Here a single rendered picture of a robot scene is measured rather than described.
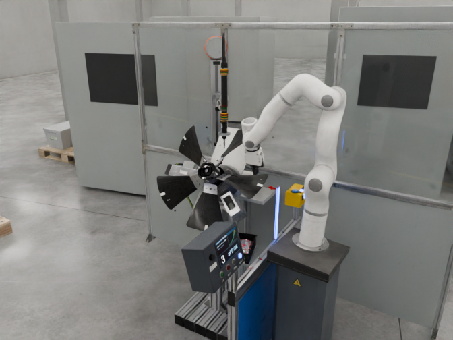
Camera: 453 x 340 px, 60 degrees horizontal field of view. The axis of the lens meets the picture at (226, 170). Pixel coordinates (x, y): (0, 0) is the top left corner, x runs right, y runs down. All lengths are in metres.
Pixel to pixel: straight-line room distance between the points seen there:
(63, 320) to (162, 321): 0.72
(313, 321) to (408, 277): 1.06
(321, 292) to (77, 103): 3.80
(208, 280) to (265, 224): 1.71
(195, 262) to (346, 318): 1.87
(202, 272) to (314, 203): 0.70
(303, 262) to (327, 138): 0.60
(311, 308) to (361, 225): 0.97
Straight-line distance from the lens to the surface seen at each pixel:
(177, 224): 3.74
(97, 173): 5.19
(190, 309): 3.05
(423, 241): 2.91
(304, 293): 2.12
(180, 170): 2.63
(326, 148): 1.88
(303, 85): 1.86
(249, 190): 2.20
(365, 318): 3.26
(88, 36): 4.80
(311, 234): 2.03
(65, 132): 6.68
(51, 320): 3.34
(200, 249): 1.50
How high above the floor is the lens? 2.05
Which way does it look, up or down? 21 degrees down
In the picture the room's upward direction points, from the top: straight up
